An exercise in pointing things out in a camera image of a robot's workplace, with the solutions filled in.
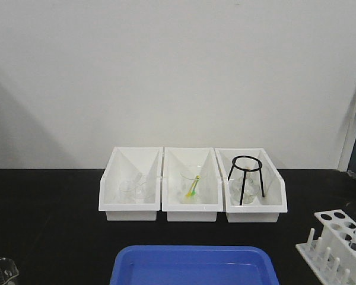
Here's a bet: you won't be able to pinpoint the blue plastic tray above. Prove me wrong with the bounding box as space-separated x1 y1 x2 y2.
110 245 279 284

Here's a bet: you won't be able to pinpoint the white test tube rack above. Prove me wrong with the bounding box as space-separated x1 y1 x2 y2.
295 210 356 284

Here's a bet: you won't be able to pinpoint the white storage bin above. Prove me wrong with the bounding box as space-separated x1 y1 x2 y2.
98 147 163 221
161 147 223 222
215 148 288 223

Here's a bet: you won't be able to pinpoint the glass beaker in middle bin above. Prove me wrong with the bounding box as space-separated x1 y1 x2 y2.
179 165 207 204

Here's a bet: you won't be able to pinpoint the white middle storage bin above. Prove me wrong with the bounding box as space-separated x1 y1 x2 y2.
161 147 223 222

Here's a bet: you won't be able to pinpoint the black wire tripod stand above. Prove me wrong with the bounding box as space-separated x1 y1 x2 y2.
227 155 265 205

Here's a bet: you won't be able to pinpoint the glassware in left bin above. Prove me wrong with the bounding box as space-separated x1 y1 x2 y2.
117 173 150 204

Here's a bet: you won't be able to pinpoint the glass flask in bin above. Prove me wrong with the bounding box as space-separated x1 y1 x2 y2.
229 169 261 206

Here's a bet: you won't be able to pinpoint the white left storage bin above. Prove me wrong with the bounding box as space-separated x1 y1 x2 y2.
98 147 163 221

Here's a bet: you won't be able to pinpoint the green yellow stick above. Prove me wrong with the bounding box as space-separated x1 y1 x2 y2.
185 175 201 198

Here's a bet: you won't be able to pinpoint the white right storage bin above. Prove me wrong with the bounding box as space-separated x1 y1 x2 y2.
215 148 288 223

